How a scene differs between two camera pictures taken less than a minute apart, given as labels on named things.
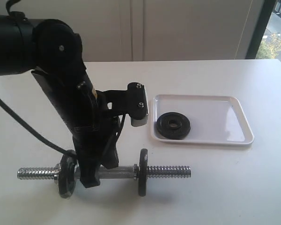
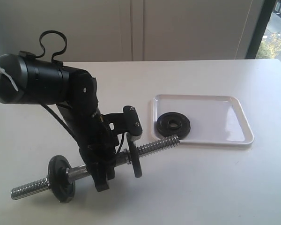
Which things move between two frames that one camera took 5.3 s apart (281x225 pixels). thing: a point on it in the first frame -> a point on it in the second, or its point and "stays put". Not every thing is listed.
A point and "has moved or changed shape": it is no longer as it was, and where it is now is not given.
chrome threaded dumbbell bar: [111, 173] -> [122, 157]
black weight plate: [68, 174] has moved or changed shape
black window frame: [268, 8] stays put
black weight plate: [143, 171] -> [134, 154]
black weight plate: [167, 131] stays put
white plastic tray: [213, 119] stays put
